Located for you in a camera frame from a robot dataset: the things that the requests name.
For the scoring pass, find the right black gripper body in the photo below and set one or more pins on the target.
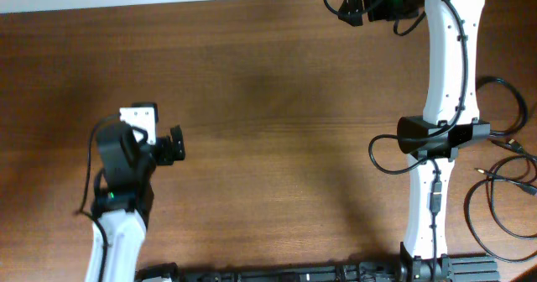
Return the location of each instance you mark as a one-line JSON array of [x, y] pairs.
[[392, 4]]

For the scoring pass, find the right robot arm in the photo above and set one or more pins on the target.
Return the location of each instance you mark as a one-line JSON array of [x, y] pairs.
[[432, 140]]

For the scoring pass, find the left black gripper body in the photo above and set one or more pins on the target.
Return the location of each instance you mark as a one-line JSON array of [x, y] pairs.
[[164, 151]]

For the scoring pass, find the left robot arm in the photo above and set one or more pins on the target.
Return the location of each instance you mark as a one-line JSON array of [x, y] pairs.
[[123, 196]]

